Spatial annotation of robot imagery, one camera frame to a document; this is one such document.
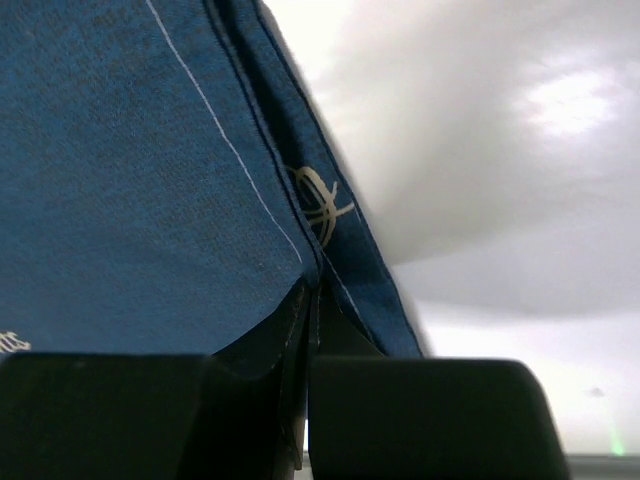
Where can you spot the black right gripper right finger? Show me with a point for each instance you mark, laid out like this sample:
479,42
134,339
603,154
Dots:
371,416

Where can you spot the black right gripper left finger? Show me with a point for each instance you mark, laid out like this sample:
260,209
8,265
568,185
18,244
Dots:
236,414

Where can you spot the dark blue cloth placemat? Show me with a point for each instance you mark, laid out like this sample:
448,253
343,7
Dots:
165,183

